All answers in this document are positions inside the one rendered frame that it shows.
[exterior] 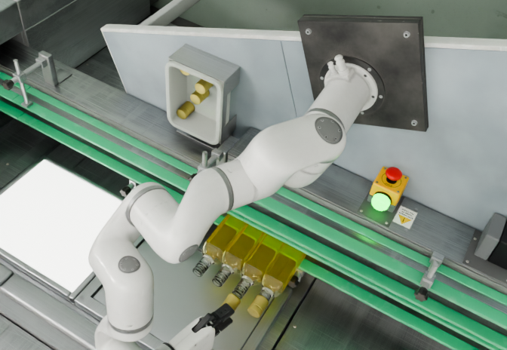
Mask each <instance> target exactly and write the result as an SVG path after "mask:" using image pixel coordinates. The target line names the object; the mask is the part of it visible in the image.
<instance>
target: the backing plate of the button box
mask: <svg viewBox="0 0 507 350"><path fill-rule="evenodd" d="M369 194H370V191H369V192H368V193H367V196H366V197H365V199H364V200H363V202H362V204H361V206H360V207H359V208H358V211H357V213H359V214H360V215H362V216H365V217H367V218H368V219H371V220H373V221H375V222H377V223H379V224H381V225H383V226H385V227H387V228H388V227H389V226H390V224H391V222H392V220H393V219H394V217H395V214H396V213H397V211H398V208H399V207H400V206H401V203H402V201H403V200H404V196H401V199H400V201H399V202H398V205H397V206H396V208H395V210H394V212H393V213H392V212H390V211H387V210H384V211H379V210H376V209H375V208H374V207H373V205H372V203H370V202H369V201H367V198H368V195H369Z"/></svg>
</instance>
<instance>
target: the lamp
mask: <svg viewBox="0 0 507 350"><path fill-rule="evenodd" d="M371 203H372V205H373V207H374V208H375V209H376V210H379V211H384V210H387V209H388V207H389V205H390V204H391V203H392V199H391V197H390V196H389V195H388V194H386V193H385V192H376V193H375V194H374V195H373V198H372V200H371Z"/></svg>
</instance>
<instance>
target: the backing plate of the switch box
mask: <svg viewBox="0 0 507 350"><path fill-rule="evenodd" d="M481 233H482V232H479V231H478V230H475V232H474V234H473V236H472V239H471V242H470V244H469V248H468V250H467V252H466V255H465V257H464V260H463V262H462V263H463V264H465V265H467V266H469V267H471V268H473V269H475V270H477V271H479V272H482V273H484V274H485V275H488V276H490V277H492V278H494V279H496V280H498V281H501V282H502V283H504V284H507V270H506V269H503V268H501V267H499V266H497V265H495V264H493V263H491V262H488V260H485V259H482V258H480V257H478V256H476V255H475V249H476V247H477V245H478V242H479V239H480V237H481Z"/></svg>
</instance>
